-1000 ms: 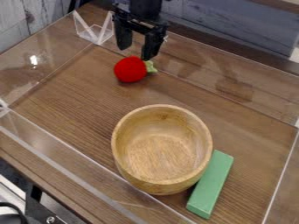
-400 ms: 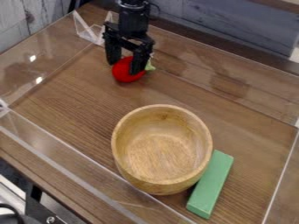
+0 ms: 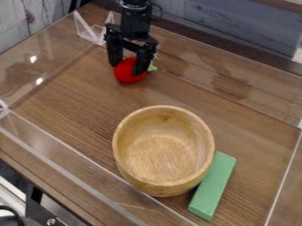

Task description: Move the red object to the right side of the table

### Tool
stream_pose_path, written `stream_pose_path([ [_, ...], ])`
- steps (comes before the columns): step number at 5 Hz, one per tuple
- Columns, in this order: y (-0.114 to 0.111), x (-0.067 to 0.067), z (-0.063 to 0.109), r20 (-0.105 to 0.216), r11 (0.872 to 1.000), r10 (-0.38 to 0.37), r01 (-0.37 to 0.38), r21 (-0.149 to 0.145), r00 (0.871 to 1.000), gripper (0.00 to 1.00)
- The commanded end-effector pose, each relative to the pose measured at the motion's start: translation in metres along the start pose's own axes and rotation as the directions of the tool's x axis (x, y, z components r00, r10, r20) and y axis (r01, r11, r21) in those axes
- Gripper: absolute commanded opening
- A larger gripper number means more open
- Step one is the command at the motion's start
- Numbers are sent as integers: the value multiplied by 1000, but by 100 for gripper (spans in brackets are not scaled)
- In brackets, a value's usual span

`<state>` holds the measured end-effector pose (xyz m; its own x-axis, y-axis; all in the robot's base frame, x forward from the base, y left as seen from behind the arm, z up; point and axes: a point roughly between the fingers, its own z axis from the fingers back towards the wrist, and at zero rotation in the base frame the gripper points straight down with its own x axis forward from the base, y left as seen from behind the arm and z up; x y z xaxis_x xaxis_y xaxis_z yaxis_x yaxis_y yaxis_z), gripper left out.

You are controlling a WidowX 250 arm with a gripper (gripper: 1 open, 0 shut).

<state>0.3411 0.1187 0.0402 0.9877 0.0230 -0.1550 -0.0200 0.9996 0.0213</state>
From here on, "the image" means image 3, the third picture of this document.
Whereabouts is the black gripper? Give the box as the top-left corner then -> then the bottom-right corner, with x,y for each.
105,23 -> 157,76

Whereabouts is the red plush strawberry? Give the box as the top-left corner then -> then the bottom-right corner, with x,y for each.
113,56 -> 157,84

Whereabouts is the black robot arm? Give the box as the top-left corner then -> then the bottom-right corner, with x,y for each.
104,0 -> 159,77

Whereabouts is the wooden bowl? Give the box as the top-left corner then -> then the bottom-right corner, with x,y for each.
112,105 -> 215,197

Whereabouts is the green rectangular block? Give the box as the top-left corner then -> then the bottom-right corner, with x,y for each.
187,151 -> 236,222

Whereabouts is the clear acrylic corner bracket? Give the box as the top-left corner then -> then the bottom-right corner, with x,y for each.
73,11 -> 105,46

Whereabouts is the clear acrylic front wall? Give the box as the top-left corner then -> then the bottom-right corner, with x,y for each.
0,109 -> 196,226

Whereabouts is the black metal table mount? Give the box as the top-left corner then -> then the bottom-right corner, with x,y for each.
25,186 -> 68,226

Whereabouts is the black cable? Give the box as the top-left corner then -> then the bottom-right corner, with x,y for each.
0,205 -> 25,226

